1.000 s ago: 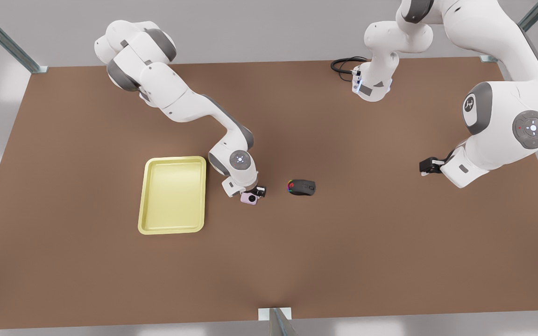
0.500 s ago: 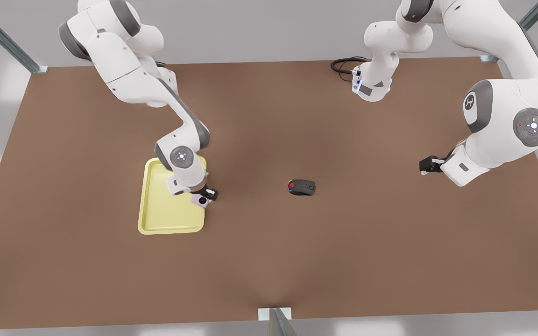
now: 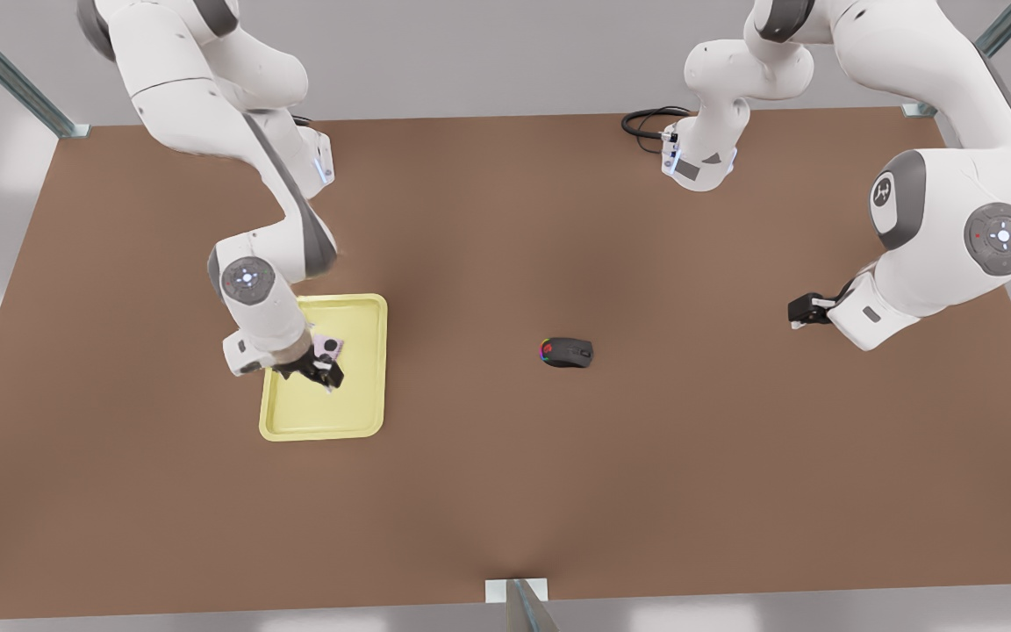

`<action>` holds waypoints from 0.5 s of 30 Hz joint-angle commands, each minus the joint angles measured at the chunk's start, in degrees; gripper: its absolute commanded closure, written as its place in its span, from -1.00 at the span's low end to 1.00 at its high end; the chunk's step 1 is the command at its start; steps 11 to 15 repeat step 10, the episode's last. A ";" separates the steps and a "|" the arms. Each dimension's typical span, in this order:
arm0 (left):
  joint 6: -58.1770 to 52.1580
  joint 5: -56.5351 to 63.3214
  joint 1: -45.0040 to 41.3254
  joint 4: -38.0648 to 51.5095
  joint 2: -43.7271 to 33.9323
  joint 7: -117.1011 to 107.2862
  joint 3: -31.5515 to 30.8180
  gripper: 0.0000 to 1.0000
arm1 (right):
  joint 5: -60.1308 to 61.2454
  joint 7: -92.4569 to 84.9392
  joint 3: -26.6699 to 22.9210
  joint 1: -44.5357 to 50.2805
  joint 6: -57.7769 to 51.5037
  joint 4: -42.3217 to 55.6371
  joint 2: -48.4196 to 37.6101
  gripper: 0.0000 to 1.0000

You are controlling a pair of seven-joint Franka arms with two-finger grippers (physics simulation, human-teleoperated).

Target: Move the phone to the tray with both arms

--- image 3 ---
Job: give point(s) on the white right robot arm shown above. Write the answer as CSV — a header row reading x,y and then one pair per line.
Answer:
x,y
207,105

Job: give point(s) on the silver frame post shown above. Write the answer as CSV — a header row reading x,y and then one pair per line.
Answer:
x,y
523,606
988,53
5,75

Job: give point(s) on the small pale pink box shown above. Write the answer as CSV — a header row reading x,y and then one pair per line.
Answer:
x,y
328,348

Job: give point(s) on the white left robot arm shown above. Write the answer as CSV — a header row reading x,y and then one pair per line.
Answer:
x,y
944,175

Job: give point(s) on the yellow rectangular tray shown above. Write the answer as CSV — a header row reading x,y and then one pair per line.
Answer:
x,y
356,395

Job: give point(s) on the black computer mouse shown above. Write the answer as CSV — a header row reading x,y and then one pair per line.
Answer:
x,y
569,353

